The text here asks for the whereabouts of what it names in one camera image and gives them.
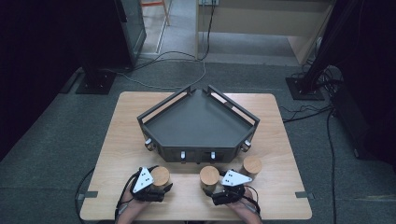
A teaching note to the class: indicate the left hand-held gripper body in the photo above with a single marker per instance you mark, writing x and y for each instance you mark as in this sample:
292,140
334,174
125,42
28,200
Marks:
143,180

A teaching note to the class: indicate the black glass-front cabinet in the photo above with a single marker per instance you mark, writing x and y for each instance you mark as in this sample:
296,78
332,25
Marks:
134,28

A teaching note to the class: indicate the black stand with square base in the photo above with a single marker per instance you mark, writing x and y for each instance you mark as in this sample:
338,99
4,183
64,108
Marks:
95,81

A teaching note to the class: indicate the person's right hand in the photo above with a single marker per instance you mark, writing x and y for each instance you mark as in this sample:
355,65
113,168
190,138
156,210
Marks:
246,203

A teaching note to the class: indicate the glass jar of lotus seeds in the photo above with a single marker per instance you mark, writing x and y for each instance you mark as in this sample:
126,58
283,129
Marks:
160,175

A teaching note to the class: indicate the glass jar of white grains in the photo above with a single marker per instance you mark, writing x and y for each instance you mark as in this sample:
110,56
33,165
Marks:
252,165

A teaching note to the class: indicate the white power strip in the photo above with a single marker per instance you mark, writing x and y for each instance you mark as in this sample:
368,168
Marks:
208,2

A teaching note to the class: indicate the person's left hand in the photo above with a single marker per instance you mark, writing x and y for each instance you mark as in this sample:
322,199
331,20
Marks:
129,203

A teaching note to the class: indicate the black equipment box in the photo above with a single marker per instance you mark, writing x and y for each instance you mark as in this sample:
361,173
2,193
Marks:
358,124

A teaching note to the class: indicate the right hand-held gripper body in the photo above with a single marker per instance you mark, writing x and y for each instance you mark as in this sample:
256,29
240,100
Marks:
235,179

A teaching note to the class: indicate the black slanted stand with base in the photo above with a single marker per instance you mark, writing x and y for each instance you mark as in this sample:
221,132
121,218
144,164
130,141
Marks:
306,88

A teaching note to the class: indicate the grey tape marker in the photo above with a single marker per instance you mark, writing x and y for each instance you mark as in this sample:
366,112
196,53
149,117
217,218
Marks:
304,195
88,195

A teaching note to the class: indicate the dark grey corner storage rack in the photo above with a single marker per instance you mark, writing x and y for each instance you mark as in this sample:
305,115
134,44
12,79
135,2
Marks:
199,124

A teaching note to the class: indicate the light wooden desk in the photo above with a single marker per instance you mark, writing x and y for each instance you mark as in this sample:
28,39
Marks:
261,25

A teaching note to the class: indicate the orange wooden stool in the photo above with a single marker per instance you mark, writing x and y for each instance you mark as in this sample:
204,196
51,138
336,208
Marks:
162,3

